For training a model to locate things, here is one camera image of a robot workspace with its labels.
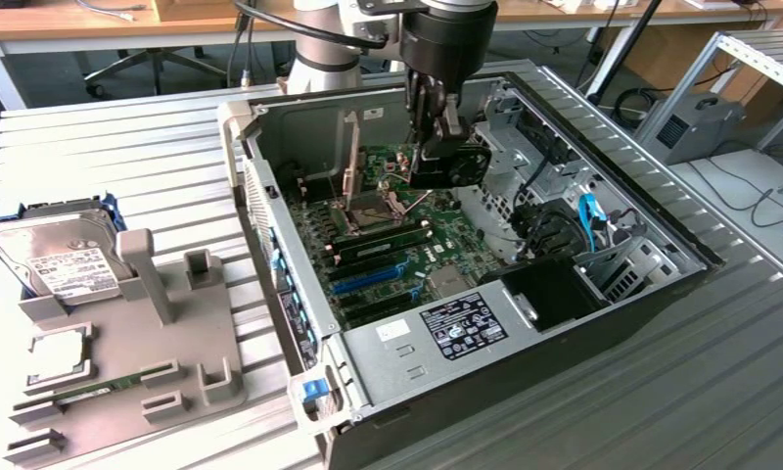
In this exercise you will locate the grey control box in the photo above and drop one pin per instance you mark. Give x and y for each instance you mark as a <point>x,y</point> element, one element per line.
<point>698,132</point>

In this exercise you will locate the black stand pole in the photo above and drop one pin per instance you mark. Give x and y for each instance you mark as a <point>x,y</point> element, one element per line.
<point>625,46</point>

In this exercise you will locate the perforated metal disk bay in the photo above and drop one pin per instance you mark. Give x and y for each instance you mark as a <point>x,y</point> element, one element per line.
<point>496,161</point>

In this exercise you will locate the green RAM stick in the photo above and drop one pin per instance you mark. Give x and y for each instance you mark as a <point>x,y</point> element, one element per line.
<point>90,391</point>

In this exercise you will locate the thin metal locking lever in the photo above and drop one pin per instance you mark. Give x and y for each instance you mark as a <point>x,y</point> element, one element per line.
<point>333,183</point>

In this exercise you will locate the CPU socket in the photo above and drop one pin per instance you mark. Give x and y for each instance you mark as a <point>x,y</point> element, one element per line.
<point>369,215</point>

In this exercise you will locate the blue case latch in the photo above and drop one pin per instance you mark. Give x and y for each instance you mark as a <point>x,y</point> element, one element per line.
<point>313,389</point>

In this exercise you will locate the green motherboard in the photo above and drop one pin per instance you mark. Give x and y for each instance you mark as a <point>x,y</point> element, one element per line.
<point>444,230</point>

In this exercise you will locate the black office chair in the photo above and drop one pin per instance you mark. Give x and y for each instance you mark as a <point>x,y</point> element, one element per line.
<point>156,59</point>

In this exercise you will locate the open black PC case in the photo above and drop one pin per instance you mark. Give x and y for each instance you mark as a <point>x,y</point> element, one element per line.
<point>430,431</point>

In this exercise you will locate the silver chipset heat sink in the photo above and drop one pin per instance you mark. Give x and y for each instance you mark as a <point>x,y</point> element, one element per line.
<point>446,281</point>

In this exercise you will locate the hard disk drive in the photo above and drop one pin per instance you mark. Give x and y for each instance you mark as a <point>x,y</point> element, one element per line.
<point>113,210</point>

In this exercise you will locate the silver hard disk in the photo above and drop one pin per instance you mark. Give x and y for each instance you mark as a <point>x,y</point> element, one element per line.
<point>58,254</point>

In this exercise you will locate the graphics card with metal bracket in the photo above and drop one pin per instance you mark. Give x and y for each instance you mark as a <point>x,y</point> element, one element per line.
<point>392,159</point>

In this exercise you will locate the RAM stick with white label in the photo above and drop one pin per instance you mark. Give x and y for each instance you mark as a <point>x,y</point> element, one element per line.
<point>378,249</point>

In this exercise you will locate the grey plastic parts rack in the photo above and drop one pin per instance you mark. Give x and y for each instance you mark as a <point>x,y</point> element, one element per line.
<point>124,343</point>

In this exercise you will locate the silver CPU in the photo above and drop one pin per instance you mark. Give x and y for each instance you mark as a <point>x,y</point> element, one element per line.
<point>54,355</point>

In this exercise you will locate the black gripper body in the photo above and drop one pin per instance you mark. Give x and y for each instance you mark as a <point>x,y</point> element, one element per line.
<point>446,39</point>

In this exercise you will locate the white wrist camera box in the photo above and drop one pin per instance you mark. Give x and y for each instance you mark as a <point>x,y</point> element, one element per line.
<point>365,22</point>

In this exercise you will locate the blue expansion slot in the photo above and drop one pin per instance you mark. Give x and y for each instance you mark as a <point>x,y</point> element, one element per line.
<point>365,281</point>

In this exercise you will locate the wooden box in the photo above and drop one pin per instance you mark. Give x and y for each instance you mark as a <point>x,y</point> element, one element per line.
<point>189,10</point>

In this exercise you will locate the aluminium profile frame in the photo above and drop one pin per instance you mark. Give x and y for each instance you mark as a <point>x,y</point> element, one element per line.
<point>773,61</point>

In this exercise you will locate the long wooden desk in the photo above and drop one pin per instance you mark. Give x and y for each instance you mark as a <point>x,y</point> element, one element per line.
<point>691,12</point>

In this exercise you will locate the wooden desk with grey frame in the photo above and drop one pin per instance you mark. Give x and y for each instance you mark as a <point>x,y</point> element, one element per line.
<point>52,22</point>

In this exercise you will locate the silver power supply unit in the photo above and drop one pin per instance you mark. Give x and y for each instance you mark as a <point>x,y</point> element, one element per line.
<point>392,362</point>

